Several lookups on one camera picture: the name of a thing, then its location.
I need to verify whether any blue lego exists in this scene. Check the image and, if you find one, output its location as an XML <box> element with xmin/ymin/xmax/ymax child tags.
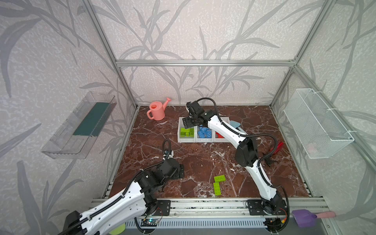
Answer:
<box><xmin>199</xmin><ymin>126</ymin><xmax>208</xmax><ymax>132</ymax></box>
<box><xmin>197</xmin><ymin>131</ymin><xmax>206</xmax><ymax>138</ymax></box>
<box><xmin>206</xmin><ymin>130</ymin><xmax>212</xmax><ymax>138</ymax></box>

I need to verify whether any red lego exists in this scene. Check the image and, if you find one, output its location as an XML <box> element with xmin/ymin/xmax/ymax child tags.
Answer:
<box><xmin>215</xmin><ymin>132</ymin><xmax>224</xmax><ymax>139</ymax></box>

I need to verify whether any green lego bottom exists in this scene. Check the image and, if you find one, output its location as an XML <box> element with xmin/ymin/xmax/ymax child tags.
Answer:
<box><xmin>213</xmin><ymin>182</ymin><xmax>221</xmax><ymax>196</ymax></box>

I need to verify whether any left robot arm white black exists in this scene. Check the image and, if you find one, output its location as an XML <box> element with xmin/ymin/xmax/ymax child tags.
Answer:
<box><xmin>61</xmin><ymin>139</ymin><xmax>184</xmax><ymax>235</ymax></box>

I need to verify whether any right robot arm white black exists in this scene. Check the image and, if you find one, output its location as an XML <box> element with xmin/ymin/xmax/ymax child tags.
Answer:
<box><xmin>183</xmin><ymin>98</ymin><xmax>283</xmax><ymax>215</ymax></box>

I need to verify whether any white three-compartment bin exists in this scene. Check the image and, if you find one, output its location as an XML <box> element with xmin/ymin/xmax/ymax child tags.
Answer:
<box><xmin>177</xmin><ymin>117</ymin><xmax>229</xmax><ymax>143</ymax></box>

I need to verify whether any light blue toy shovel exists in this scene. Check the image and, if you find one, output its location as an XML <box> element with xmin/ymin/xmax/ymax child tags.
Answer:
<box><xmin>230</xmin><ymin>120</ymin><xmax>246</xmax><ymax>134</ymax></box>

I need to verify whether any pink watering can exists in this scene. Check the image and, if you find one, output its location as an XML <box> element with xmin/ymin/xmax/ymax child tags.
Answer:
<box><xmin>147</xmin><ymin>98</ymin><xmax>171</xmax><ymax>121</ymax></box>

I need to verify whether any circuit board with led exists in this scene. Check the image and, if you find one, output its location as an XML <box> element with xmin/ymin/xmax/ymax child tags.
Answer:
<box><xmin>140</xmin><ymin>218</ymin><xmax>161</xmax><ymax>228</ymax></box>

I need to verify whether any red tool right side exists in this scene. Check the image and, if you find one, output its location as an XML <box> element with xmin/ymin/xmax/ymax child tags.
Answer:
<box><xmin>264</xmin><ymin>141</ymin><xmax>285</xmax><ymax>167</ymax></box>

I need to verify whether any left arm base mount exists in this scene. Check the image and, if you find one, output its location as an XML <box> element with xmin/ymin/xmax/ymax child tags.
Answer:
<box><xmin>146</xmin><ymin>200</ymin><xmax>171</xmax><ymax>216</ymax></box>

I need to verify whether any green spatula wooden handle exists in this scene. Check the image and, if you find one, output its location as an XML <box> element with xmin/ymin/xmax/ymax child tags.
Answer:
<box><xmin>109</xmin><ymin>223</ymin><xmax>126</xmax><ymax>235</ymax></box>

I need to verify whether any clear plastic wall shelf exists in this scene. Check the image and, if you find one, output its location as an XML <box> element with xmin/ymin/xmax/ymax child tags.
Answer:
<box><xmin>41</xmin><ymin>92</ymin><xmax>117</xmax><ymax>160</ymax></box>

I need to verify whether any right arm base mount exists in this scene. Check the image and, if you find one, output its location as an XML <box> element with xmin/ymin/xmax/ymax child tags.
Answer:
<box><xmin>245</xmin><ymin>199</ymin><xmax>288</xmax><ymax>216</ymax></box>

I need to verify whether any white wire mesh basket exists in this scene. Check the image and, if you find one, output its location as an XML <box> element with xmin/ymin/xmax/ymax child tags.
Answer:
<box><xmin>284</xmin><ymin>88</ymin><xmax>354</xmax><ymax>159</ymax></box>

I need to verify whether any purple scoop pink handle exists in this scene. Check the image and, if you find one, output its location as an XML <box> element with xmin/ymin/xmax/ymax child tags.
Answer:
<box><xmin>292</xmin><ymin>209</ymin><xmax>336</xmax><ymax>228</ymax></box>

